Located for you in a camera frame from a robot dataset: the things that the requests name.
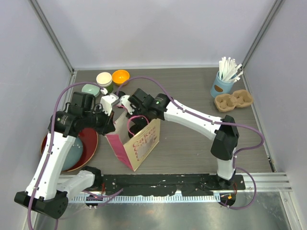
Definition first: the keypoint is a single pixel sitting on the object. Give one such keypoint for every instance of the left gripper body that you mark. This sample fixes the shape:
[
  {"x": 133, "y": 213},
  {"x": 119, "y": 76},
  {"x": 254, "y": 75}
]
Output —
[{"x": 98, "y": 120}]

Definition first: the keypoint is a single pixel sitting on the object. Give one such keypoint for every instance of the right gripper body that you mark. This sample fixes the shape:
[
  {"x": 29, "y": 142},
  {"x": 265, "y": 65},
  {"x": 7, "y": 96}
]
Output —
[{"x": 141, "y": 111}]

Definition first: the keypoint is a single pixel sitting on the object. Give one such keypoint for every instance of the kraft pink paper bag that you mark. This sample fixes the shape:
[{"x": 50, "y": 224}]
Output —
[{"x": 131, "y": 147}]

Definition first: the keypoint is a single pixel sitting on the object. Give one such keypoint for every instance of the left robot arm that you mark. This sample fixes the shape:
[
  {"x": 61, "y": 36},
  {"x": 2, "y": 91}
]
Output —
[{"x": 43, "y": 194}]

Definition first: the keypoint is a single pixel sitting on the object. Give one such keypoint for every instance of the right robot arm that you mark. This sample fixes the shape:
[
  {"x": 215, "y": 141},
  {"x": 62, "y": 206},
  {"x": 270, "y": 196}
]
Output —
[{"x": 225, "y": 138}]

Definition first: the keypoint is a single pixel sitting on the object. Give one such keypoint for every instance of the red round tray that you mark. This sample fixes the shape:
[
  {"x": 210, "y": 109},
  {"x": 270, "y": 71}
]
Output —
[{"x": 89, "y": 138}]

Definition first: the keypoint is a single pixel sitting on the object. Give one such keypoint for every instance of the orange bowl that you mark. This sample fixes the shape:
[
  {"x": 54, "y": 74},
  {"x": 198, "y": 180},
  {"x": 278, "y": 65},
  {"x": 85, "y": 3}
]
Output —
[{"x": 120, "y": 77}]

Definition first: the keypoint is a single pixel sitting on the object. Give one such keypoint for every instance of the pale green bowl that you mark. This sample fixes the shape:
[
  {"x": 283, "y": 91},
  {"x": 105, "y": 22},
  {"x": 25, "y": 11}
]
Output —
[{"x": 91, "y": 89}]

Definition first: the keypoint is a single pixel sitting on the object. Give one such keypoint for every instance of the blue-grey ceramic plate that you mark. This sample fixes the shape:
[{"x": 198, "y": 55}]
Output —
[{"x": 73, "y": 155}]

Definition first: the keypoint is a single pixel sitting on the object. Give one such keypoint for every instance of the blue straw holder can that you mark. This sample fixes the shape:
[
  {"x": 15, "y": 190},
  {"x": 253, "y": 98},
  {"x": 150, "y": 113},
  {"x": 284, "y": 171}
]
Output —
[{"x": 220, "y": 87}]

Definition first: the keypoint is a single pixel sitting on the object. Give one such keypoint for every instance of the brown cardboard cup carrier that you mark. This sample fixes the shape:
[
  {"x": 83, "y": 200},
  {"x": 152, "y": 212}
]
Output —
[{"x": 228, "y": 102}]

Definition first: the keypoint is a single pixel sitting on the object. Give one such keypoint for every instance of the bundle of white straws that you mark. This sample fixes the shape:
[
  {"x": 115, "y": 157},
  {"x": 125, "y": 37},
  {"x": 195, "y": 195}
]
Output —
[{"x": 229, "y": 70}]

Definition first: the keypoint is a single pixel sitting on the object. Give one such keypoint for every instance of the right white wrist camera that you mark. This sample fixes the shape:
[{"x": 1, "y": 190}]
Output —
[{"x": 127, "y": 105}]

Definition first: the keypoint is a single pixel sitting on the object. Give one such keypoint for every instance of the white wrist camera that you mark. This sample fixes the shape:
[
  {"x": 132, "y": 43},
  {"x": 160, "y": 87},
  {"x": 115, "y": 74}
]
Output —
[
  {"x": 127, "y": 105},
  {"x": 107, "y": 102}
]

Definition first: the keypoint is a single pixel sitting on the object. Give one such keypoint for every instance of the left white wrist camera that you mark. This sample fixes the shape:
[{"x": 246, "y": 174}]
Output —
[{"x": 107, "y": 102}]

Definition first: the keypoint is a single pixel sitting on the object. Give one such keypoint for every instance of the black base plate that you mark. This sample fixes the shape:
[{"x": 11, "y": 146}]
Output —
[{"x": 166, "y": 184}]

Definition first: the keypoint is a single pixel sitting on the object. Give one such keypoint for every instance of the aluminium frame rail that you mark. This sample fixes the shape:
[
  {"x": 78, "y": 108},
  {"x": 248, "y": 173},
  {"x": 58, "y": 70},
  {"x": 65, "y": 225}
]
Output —
[{"x": 256, "y": 183}]

